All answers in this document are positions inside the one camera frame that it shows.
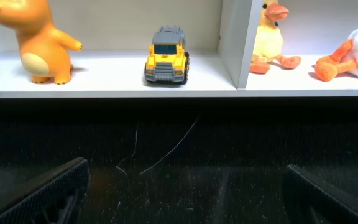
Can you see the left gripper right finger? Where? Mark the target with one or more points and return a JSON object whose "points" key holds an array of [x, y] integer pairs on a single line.
{"points": [[319, 202]]}

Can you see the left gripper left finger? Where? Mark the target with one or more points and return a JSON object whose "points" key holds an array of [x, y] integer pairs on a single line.
{"points": [[42, 196]]}

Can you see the white plush duck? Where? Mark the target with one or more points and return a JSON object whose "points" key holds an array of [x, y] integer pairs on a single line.
{"points": [[353, 56]]}

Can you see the orange dinosaur figure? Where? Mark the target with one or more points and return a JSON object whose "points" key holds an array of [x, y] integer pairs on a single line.
{"points": [[42, 40]]}

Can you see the yellow plush duck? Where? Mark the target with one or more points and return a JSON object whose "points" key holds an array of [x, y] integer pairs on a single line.
{"points": [[269, 37]]}

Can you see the grey and yellow toy truck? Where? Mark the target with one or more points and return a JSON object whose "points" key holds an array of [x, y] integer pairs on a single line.
{"points": [[167, 59]]}

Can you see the white shelf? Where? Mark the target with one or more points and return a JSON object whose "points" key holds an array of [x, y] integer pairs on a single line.
{"points": [[185, 46]]}

